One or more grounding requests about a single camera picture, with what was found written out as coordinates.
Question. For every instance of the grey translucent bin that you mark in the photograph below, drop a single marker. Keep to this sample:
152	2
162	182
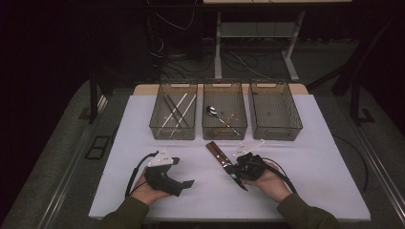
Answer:
224	95
187	130
273	108

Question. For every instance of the person's left hand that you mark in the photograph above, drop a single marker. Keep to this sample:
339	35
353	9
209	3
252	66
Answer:
148	195

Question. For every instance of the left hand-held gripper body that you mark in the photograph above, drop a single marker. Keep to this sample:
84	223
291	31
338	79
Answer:
162	178

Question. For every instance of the white chopstick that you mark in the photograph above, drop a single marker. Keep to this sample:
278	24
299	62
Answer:
178	105
187	109

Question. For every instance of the black metal stand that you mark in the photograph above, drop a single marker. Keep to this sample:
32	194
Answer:
93	101
355	101

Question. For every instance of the white desk with metal frame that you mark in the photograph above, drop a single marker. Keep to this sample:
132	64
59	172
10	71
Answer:
218	47

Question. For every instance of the metal rail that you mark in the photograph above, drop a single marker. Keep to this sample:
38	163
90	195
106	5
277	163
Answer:
59	197
379	165

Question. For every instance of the person's right hand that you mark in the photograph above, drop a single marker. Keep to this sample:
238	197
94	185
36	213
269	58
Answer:
272	186

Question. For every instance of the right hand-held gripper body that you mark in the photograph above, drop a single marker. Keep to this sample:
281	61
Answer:
251	167

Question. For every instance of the metal spoon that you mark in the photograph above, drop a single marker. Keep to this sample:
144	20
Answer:
211	110

